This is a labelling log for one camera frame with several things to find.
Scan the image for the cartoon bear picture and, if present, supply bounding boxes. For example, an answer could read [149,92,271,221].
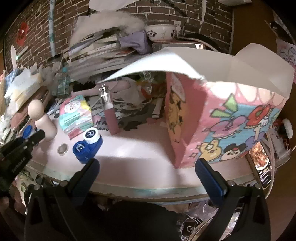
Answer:
[277,39,296,78]

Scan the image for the thick book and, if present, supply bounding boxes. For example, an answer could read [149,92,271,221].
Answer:
[151,40,207,51]

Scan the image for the purple cloth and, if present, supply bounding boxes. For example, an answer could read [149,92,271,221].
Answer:
[119,31,152,55]

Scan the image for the pink bottle with silver cap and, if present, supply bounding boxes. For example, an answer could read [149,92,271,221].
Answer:
[99,85,120,135]

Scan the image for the blue contact lens case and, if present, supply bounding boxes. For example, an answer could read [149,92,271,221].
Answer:
[72,127,103,164]

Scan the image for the light blue patterned pole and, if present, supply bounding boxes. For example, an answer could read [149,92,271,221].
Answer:
[48,0,57,58]

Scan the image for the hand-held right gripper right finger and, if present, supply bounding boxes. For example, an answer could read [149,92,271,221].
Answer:
[195,158,271,241]

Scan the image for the white pointed plastic piece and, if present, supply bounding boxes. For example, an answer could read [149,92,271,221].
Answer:
[10,44,18,70]

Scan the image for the dark food-print packet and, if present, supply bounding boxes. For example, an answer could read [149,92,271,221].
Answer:
[252,142,271,187]

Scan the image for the stack of books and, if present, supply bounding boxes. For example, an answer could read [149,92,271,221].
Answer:
[62,27,139,79]

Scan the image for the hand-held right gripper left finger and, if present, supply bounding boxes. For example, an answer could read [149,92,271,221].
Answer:
[24,158,100,241]

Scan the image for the white paper strip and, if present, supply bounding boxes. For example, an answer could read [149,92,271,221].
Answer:
[201,0,208,22]

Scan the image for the white wall paper sheet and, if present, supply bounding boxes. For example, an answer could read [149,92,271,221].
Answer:
[89,0,139,12]

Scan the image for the white paper package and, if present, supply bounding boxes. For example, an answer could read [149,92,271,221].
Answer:
[5,70,43,103]

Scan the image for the white fluffy ball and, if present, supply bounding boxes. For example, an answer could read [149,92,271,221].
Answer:
[281,118,295,138]

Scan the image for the clear bottle teal cap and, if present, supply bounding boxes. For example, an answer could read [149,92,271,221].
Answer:
[51,67,71,96]

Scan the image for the pile of plastic wrappers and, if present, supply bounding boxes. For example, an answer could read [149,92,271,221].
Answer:
[138,72,167,103]

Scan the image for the red wall sticker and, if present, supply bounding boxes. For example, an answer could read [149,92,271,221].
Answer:
[16,22,30,45]

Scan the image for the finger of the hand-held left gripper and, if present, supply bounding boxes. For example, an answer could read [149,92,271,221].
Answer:
[21,130,46,149]

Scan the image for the white panda bowl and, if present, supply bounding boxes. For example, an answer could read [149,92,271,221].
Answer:
[144,23,182,42]

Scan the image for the pastel tissue pack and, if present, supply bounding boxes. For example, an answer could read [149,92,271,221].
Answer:
[58,95,94,139]

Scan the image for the blue checked cloth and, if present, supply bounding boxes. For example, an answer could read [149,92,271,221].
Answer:
[4,70,24,84]

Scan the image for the wooden peg doll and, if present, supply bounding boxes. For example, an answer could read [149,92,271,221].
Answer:
[28,100,57,141]

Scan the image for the pink cartoon paper box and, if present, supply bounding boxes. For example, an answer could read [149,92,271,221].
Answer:
[98,43,295,169]

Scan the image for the white pen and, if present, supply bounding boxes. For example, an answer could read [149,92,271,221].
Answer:
[46,104,61,117]

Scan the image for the blue plastic item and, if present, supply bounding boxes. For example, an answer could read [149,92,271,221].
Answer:
[22,125,33,139]

